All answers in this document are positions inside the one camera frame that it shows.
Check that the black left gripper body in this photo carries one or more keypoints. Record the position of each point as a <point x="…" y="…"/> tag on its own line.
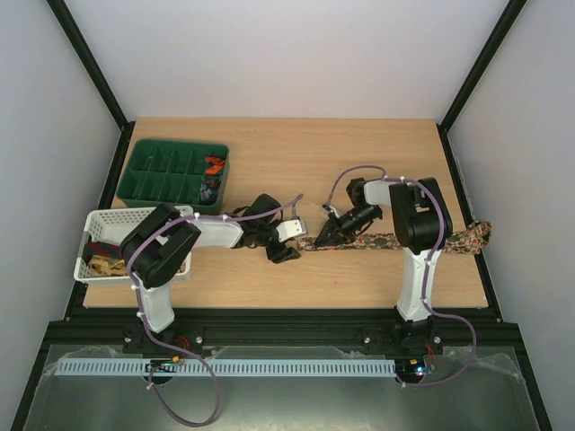
<point x="272" y="252"/>

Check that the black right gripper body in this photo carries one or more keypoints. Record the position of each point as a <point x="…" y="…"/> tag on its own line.
<point x="340" y="224"/>

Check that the paisley patterned necktie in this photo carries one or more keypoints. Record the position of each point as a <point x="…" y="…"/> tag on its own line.
<point x="471" y="241"/>

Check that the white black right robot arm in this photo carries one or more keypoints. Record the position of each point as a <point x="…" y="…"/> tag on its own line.
<point x="422" y="225"/>

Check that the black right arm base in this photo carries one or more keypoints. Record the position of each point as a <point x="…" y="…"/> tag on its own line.
<point x="398" y="337"/>

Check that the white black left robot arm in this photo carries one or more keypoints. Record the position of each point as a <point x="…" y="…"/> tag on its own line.
<point x="156" y="248"/>

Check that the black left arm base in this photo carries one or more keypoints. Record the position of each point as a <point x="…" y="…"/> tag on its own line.
<point x="137" y="342"/>

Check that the dark blue rolled tie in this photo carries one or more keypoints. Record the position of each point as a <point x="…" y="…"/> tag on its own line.
<point x="209" y="190"/>

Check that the orange rolled tie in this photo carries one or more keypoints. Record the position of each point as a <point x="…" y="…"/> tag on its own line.
<point x="214" y="166"/>

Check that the green compartment organizer tray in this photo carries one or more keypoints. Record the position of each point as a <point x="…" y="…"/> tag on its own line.
<point x="170" y="171"/>

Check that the tan patterned tie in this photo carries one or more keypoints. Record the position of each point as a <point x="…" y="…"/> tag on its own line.
<point x="107" y="267"/>

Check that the white perforated plastic basket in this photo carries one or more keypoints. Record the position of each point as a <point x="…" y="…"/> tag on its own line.
<point x="110" y="226"/>

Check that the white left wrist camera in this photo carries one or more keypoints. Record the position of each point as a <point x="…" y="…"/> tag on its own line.
<point x="290" y="230"/>

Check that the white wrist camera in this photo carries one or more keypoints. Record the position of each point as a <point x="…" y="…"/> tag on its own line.
<point x="331" y="212"/>
<point x="290" y="230"/>

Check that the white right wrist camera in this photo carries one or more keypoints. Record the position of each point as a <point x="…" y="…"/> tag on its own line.
<point x="331" y="212"/>

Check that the light blue slotted cable duct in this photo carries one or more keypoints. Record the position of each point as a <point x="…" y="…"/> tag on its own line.
<point x="378" y="368"/>

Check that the black aluminium frame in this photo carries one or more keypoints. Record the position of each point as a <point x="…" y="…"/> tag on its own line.
<point x="285" y="327"/>

